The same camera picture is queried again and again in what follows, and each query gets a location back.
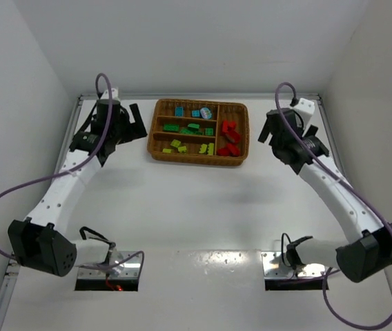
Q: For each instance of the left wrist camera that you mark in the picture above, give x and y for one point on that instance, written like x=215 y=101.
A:
x=113 y=94

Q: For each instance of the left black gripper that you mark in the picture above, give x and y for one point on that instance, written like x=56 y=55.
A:
x=127 y=126

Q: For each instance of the brown wicker divided basket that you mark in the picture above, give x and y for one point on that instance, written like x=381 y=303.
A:
x=164 y=113

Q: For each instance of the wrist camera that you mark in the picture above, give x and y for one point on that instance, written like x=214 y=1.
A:
x=113 y=94
x=305 y=108

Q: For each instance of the lime small lego brick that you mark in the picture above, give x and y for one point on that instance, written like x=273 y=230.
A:
x=175 y=143

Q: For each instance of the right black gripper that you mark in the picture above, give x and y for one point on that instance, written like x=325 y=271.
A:
x=273 y=125

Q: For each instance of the metal base plate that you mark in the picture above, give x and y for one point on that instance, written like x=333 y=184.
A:
x=126 y=266
x=275 y=270

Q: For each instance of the red lego brick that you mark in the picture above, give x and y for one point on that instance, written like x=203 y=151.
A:
x=230 y=150

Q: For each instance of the long green lego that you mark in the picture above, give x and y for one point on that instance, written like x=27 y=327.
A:
x=171 y=127

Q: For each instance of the blue monster face lego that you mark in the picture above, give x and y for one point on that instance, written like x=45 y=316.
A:
x=206 y=113

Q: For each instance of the green lego plate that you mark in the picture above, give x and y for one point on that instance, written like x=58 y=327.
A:
x=185 y=131

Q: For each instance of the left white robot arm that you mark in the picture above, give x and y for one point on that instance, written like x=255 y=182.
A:
x=39 y=241

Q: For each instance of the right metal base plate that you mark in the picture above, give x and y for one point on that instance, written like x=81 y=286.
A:
x=275 y=270

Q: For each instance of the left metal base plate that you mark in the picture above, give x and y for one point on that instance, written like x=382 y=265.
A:
x=126 y=266

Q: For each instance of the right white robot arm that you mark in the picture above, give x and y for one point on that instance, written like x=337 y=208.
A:
x=368 y=245

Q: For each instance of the red lego arch piece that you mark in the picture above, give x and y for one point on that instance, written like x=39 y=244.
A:
x=227 y=126

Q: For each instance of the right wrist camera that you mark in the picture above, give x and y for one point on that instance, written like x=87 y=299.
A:
x=305 y=108

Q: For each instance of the red lego arch half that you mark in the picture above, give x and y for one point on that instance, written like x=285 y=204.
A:
x=233 y=137

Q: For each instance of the lime green lego piece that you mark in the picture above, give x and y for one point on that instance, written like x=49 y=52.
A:
x=207 y=149

